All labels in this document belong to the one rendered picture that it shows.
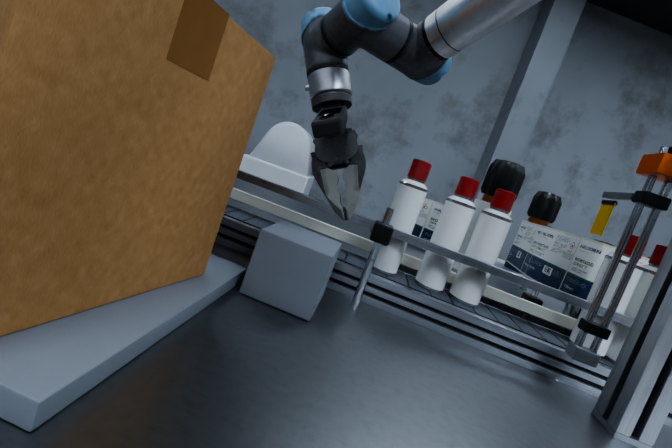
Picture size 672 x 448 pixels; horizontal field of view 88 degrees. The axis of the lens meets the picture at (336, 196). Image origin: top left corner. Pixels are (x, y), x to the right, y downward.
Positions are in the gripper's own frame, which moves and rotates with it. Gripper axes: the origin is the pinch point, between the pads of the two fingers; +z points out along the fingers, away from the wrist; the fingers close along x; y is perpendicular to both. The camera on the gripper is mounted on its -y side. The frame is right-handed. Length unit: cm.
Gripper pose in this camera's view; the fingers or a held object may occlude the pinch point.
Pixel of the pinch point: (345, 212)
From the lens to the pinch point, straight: 57.5
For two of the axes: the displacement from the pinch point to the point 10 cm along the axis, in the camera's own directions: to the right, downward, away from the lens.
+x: -9.9, 1.4, 0.9
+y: 1.1, 0.7, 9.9
